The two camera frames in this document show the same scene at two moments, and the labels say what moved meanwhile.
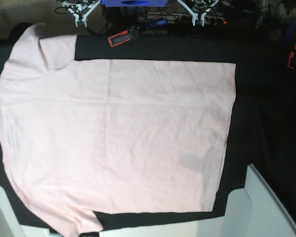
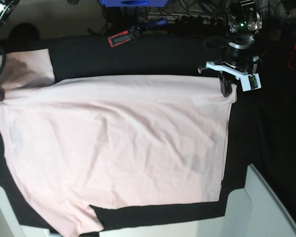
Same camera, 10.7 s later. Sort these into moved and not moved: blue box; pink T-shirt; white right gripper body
Moved: pink T-shirt; white right gripper body
Not moved: blue box
